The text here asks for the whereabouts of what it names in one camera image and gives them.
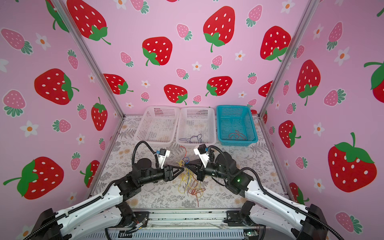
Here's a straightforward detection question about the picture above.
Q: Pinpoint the white plastic basket left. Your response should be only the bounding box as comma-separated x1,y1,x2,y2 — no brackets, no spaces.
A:
134,106,180,147

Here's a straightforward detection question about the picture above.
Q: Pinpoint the blue cables tangle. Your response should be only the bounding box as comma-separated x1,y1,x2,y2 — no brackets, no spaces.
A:
181,155,191,181

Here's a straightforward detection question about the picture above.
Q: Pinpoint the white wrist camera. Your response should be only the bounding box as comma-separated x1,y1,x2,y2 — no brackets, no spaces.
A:
156,149,171,169
194,144,210,168

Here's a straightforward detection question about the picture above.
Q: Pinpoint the white plastic basket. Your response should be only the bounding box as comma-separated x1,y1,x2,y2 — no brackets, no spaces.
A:
134,106,180,147
176,107,217,146

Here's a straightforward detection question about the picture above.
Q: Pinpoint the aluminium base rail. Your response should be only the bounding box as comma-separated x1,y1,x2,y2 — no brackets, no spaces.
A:
103,209,267,240

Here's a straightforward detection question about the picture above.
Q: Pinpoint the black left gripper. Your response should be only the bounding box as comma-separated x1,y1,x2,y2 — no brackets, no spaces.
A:
139,163,184,188

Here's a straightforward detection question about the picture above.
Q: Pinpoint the aluminium frame post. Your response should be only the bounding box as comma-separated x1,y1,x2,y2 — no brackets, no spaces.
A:
52,0,125,119
259,0,320,119

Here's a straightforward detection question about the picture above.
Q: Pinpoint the white plastic basket middle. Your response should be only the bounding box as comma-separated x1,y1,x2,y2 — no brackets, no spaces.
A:
176,107,217,146

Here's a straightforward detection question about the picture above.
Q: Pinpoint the teal plastic basket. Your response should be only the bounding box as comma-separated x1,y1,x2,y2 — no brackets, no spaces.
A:
216,105,259,147

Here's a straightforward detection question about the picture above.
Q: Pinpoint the blue cable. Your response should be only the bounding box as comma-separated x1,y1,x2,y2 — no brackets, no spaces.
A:
179,134,204,144

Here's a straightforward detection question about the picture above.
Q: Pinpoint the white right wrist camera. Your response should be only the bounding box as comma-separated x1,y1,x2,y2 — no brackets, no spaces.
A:
194,144,210,168

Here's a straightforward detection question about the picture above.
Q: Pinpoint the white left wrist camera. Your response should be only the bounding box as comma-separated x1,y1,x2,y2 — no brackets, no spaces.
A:
156,149,171,169

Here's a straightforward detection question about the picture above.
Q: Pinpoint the aluminium frame post left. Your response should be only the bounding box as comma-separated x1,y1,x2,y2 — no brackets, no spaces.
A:
52,0,125,119

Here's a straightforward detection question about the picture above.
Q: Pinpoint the aluminium frame post right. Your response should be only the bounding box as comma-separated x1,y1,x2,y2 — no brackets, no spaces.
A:
259,0,320,119

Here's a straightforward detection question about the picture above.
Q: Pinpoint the red cable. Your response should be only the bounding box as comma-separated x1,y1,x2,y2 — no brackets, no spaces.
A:
227,129,249,141

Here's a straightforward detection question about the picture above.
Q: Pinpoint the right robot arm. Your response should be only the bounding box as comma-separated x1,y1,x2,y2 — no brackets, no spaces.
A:
185,145,343,240

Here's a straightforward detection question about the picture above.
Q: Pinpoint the yellow cables tangle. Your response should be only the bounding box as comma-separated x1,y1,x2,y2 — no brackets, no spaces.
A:
176,158,206,196

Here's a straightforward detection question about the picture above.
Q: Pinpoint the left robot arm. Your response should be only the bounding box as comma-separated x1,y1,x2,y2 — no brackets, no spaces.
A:
25,141,184,240

